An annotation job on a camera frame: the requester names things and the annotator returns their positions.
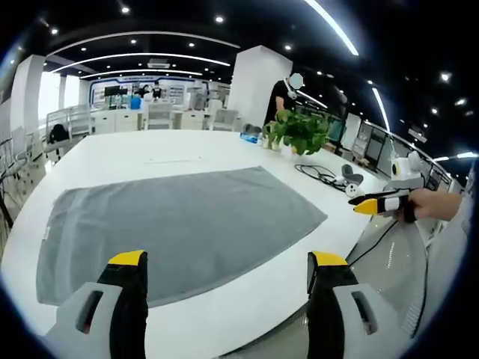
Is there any green potted plant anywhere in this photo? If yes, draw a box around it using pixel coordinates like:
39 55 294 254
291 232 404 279
261 108 335 156

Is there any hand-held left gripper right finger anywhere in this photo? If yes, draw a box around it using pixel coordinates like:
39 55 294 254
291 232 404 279
305 251 412 359

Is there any white and grey device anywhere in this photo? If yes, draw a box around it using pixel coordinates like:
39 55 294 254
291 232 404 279
338 163 366 197

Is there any white table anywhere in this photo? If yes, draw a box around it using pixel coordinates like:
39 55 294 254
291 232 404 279
0 129 397 359

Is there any person's right hand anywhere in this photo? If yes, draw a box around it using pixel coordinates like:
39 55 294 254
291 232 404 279
396 188 460 224

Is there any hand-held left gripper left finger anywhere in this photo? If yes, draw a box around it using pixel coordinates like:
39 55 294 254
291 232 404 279
43 250 150 359

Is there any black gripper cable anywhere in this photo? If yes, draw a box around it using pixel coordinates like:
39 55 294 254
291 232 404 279
346 218 402 267

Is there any grey towel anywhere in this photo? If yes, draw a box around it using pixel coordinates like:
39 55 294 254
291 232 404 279
36 166 329 308

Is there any teal monitor screen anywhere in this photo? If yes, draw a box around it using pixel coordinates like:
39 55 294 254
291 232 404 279
326 115 348 145

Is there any black coiled cable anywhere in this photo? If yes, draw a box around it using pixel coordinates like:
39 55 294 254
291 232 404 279
294 163 347 192

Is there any black backpack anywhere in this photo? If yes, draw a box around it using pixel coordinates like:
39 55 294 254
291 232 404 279
47 123 73 145

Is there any white mesh chair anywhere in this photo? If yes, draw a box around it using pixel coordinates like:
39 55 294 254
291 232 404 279
212 108 240 132
45 105 94 153
147 102 174 131

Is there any blue packet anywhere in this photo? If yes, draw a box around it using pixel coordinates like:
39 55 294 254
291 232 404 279
239 123 263 145

